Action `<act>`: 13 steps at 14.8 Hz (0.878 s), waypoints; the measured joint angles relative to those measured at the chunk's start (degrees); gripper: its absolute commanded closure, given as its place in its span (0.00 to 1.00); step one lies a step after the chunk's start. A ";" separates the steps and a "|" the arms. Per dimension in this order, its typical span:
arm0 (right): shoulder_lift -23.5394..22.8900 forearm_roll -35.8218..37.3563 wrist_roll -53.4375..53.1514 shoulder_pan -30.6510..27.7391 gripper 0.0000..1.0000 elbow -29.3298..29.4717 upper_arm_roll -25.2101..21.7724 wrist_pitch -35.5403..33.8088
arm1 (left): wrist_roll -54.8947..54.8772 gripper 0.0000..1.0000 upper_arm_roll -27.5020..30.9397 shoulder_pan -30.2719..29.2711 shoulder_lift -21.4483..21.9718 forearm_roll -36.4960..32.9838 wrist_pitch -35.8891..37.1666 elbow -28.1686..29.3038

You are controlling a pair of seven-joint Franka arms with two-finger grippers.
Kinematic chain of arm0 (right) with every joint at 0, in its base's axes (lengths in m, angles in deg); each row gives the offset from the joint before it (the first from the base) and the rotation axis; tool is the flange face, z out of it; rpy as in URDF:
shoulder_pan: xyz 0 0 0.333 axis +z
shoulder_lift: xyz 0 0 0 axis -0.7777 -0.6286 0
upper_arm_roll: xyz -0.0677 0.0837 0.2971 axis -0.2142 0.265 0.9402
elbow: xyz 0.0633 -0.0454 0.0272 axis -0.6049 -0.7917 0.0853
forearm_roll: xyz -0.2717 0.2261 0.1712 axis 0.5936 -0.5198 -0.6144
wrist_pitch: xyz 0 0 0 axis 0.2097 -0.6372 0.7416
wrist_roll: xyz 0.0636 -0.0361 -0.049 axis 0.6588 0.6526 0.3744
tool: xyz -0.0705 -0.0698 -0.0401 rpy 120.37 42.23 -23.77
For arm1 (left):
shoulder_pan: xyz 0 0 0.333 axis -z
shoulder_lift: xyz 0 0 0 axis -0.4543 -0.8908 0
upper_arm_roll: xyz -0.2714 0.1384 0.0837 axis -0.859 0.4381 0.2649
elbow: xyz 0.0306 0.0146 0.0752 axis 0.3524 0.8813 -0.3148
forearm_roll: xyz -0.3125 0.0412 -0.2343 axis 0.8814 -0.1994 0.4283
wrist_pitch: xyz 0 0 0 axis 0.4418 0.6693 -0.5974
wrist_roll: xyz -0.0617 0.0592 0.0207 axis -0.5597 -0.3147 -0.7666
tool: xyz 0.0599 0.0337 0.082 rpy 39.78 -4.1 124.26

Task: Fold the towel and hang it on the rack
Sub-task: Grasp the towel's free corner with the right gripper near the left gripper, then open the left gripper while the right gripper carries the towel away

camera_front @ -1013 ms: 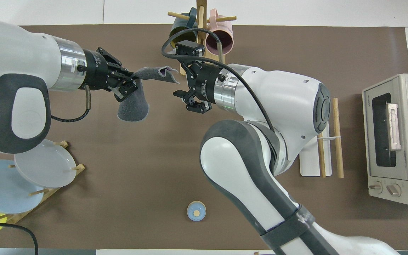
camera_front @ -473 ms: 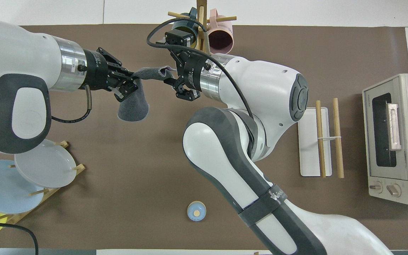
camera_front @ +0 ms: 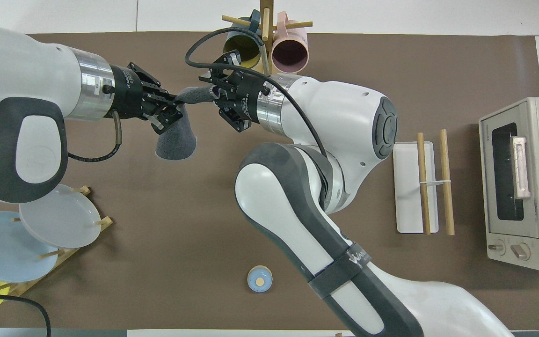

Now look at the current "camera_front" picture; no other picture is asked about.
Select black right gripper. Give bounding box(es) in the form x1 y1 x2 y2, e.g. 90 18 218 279
199 49 264 133

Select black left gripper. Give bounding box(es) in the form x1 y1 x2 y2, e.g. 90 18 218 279
109 62 184 136

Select purple and grey towel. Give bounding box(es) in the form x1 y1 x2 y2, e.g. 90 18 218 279
155 84 221 161

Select wooden plate rack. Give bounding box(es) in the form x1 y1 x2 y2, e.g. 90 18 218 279
0 186 113 301

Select white base wooden towel rack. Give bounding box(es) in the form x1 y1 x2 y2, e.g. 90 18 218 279
392 130 455 236

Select dark teal mug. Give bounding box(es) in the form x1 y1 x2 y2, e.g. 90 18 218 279
223 9 263 71

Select pink mug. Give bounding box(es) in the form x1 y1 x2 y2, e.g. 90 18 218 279
271 12 309 74

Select wooden mug tree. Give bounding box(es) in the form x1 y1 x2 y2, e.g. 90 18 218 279
222 0 313 78

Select brown table mat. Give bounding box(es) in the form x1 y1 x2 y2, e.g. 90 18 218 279
0 32 539 330

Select grey plate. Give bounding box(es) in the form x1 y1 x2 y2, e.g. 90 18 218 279
19 183 102 249

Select light blue plate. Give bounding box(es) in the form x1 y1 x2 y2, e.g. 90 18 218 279
0 211 59 283

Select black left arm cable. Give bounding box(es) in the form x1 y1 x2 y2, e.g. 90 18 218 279
0 112 123 337

